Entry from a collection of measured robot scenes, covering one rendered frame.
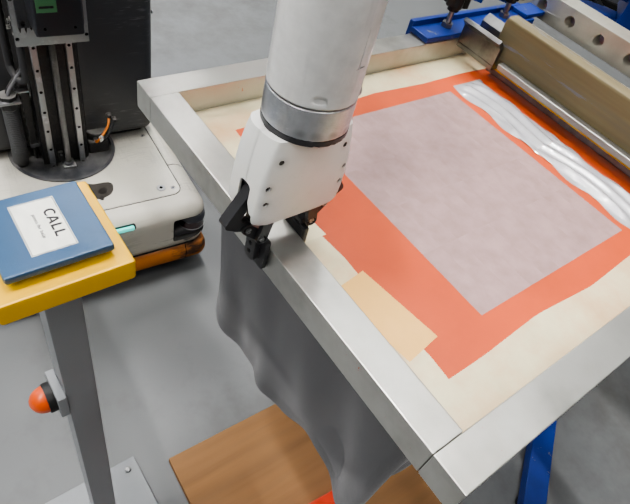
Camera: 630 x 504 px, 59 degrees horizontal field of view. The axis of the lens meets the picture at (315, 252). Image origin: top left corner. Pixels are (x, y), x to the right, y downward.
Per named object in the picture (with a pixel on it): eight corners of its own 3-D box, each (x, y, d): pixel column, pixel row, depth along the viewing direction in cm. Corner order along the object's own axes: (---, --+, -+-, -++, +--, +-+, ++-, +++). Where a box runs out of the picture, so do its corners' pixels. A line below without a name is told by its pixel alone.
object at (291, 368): (346, 529, 84) (458, 398, 53) (202, 311, 104) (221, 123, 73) (361, 517, 85) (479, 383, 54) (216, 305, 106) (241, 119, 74)
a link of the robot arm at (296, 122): (335, 50, 48) (327, 78, 50) (247, 66, 43) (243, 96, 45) (390, 98, 45) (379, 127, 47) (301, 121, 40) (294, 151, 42)
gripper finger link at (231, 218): (277, 151, 48) (293, 184, 53) (205, 205, 47) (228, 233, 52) (285, 160, 47) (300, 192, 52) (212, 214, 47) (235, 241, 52)
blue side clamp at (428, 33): (415, 71, 95) (430, 33, 90) (396, 56, 98) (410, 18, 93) (519, 48, 111) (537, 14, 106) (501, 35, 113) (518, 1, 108)
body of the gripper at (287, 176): (329, 69, 49) (305, 166, 58) (229, 90, 44) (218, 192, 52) (382, 118, 46) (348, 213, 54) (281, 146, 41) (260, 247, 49)
